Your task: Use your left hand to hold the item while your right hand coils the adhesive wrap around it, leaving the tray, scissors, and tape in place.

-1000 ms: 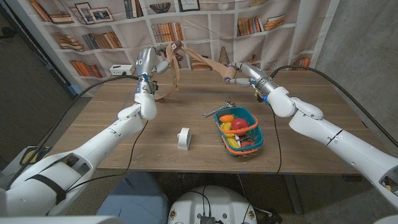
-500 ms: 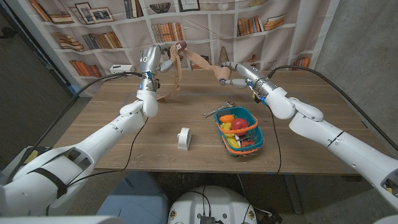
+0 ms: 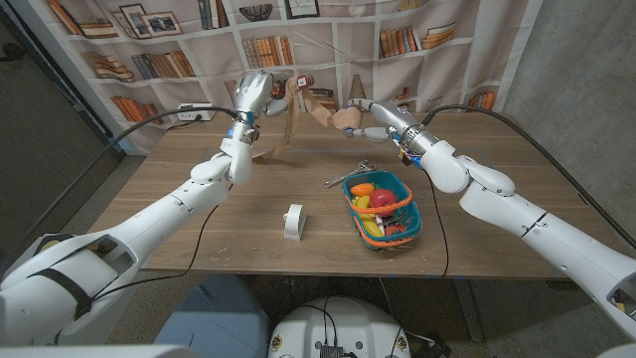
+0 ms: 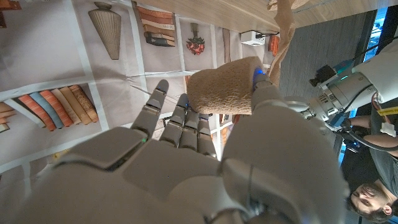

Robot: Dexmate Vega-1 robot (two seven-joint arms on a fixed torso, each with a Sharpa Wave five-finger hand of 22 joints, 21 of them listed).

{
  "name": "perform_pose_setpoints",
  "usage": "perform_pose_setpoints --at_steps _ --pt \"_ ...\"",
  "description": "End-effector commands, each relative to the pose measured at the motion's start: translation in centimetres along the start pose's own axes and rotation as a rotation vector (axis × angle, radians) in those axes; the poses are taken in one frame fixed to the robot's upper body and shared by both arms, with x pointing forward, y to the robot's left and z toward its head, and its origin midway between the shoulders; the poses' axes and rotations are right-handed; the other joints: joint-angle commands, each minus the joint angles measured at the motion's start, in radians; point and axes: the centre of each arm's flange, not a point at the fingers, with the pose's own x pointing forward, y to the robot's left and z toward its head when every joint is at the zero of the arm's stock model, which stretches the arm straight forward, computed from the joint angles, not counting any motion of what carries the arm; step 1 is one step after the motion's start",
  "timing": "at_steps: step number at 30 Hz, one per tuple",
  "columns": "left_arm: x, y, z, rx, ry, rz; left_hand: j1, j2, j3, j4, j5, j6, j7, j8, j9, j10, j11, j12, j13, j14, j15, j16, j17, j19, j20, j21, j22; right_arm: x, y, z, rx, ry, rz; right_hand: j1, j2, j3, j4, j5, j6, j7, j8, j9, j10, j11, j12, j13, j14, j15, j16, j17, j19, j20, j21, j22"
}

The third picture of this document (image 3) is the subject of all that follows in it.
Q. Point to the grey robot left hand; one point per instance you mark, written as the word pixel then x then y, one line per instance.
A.
pixel 253 94

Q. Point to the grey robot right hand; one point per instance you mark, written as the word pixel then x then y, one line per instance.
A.
pixel 392 122

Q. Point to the tan adhesive wrap roll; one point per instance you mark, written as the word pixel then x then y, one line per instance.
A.
pixel 308 109

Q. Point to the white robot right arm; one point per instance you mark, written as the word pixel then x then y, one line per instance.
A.
pixel 526 214

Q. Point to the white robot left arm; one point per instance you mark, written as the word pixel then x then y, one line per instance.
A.
pixel 124 238

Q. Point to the white power box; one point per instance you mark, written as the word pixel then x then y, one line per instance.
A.
pixel 191 115

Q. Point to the printed bookshelf backdrop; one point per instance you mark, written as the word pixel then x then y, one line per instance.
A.
pixel 397 50

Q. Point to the orange toy fruit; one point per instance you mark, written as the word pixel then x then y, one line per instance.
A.
pixel 363 189

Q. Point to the red toy tomato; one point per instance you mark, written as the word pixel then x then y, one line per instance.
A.
pixel 382 197

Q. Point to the small yellow toy fruit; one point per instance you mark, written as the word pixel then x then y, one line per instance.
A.
pixel 363 202

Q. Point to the yellow toy banana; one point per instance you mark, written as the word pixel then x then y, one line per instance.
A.
pixel 371 228

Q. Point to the small red toy piece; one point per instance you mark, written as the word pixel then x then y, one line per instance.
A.
pixel 395 230

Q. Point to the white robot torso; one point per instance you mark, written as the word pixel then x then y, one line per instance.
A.
pixel 348 323

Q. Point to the grey metal table leg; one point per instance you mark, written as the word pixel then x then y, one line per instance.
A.
pixel 469 313

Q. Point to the dark grey partition panel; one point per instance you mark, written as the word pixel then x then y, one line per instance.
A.
pixel 49 164

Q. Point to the blue stool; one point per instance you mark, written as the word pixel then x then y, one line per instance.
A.
pixel 218 318

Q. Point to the yellow and black object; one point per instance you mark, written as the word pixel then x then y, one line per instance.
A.
pixel 47 242

